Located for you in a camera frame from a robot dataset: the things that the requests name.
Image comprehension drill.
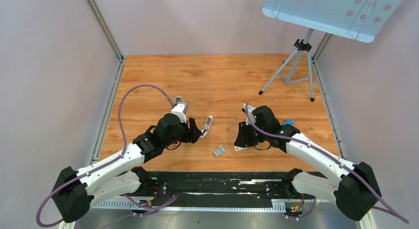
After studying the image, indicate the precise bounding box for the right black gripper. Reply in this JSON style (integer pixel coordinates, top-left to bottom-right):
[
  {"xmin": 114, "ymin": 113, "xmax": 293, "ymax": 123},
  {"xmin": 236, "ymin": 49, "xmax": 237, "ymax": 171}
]
[{"xmin": 234, "ymin": 120, "xmax": 269, "ymax": 148}]

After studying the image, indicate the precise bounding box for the small white staple box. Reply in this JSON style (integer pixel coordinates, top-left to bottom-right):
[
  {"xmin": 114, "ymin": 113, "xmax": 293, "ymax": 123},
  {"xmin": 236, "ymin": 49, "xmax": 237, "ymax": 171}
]
[{"xmin": 234, "ymin": 146, "xmax": 246, "ymax": 151}]

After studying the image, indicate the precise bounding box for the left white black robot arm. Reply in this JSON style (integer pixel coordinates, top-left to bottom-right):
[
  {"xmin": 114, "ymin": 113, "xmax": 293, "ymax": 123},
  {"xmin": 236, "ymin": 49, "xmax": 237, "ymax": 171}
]
[{"xmin": 52, "ymin": 113, "xmax": 203, "ymax": 223}]

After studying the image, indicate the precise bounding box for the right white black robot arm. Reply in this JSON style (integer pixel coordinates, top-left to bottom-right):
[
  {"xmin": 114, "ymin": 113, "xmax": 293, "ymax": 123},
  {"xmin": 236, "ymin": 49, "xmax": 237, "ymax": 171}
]
[{"xmin": 234, "ymin": 103, "xmax": 382, "ymax": 221}]

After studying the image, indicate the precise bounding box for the blue orange toy block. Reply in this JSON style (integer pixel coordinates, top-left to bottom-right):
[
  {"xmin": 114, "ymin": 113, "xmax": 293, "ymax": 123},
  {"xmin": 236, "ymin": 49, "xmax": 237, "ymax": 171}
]
[{"xmin": 281, "ymin": 119, "xmax": 294, "ymax": 126}]

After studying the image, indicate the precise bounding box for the grey tripod stand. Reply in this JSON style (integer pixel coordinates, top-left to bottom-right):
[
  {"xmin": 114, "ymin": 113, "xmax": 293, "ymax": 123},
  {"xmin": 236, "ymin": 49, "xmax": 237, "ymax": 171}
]
[{"xmin": 258, "ymin": 28, "xmax": 315, "ymax": 102}]

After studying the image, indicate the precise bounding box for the light blue perforated tray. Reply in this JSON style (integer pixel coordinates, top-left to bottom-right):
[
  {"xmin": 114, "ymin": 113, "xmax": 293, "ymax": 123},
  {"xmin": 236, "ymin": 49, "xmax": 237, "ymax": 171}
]
[{"xmin": 262, "ymin": 0, "xmax": 404, "ymax": 43}]

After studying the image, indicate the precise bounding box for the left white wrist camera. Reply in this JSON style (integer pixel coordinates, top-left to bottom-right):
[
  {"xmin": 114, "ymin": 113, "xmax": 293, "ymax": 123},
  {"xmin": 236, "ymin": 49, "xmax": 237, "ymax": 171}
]
[{"xmin": 171, "ymin": 102, "xmax": 189, "ymax": 123}]

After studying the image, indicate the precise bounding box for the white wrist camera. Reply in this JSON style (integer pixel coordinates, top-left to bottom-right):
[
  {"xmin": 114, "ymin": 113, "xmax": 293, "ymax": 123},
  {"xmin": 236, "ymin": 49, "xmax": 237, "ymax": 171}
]
[
  {"xmin": 243, "ymin": 103, "xmax": 255, "ymax": 125},
  {"xmin": 171, "ymin": 102, "xmax": 189, "ymax": 123}
]

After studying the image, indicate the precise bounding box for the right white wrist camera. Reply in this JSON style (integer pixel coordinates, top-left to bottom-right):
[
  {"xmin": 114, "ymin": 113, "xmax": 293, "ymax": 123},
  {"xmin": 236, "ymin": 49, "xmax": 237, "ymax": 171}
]
[{"xmin": 243, "ymin": 103, "xmax": 255, "ymax": 125}]

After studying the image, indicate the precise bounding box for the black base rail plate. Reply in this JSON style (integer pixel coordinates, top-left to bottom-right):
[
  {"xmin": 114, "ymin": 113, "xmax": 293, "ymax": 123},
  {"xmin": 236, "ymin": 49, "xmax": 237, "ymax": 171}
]
[{"xmin": 70, "ymin": 171, "xmax": 328, "ymax": 212}]

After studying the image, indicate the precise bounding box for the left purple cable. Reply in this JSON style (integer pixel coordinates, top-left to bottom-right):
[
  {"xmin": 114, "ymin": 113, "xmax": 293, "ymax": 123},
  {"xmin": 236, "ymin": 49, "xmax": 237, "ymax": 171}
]
[{"xmin": 36, "ymin": 85, "xmax": 177, "ymax": 228}]

